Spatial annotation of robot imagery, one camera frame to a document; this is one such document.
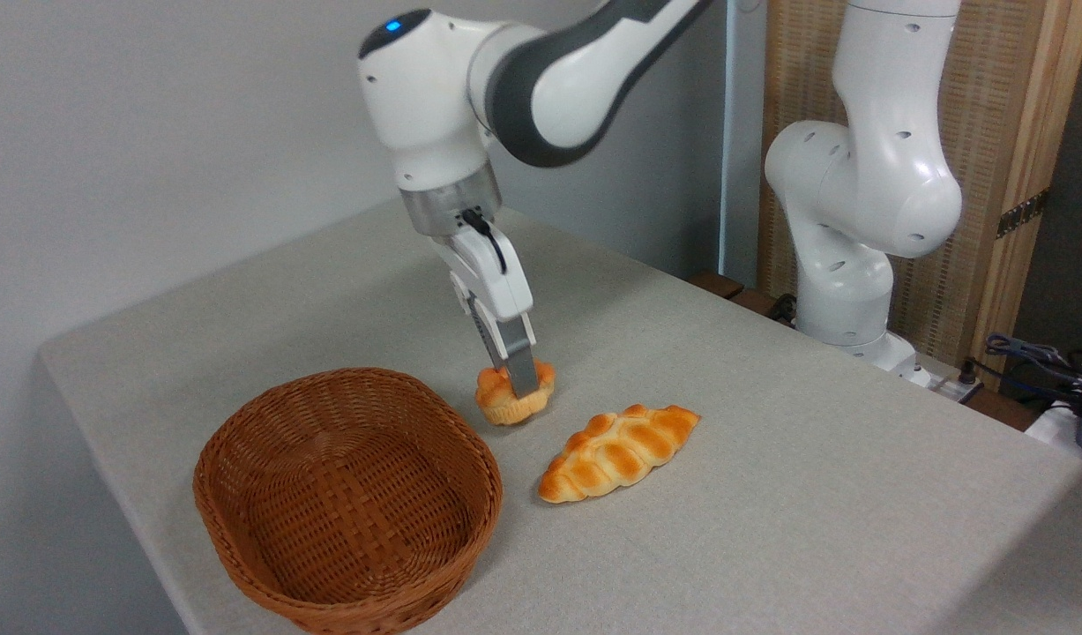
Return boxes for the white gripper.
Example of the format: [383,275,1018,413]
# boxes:
[431,222,542,400]

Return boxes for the round knotted bread bun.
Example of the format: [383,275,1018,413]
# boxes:
[474,358,558,427]

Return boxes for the long braided bread loaf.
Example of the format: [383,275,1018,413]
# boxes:
[537,404,702,504]

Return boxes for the brown woven wicker basket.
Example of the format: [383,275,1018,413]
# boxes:
[192,367,504,635]

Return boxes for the brown wooden bench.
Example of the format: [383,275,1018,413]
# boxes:
[685,270,799,325]

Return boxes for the white power strip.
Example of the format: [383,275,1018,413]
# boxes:
[913,355,984,404]

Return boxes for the black metal screen hinge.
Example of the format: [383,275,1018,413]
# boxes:
[996,189,1051,240]

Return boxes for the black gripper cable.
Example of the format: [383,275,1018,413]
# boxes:
[459,206,509,276]

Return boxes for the white vertical wall conduit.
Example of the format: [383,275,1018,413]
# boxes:
[719,0,764,285]

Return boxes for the tangled dark cables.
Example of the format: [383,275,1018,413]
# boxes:
[984,330,1082,415]

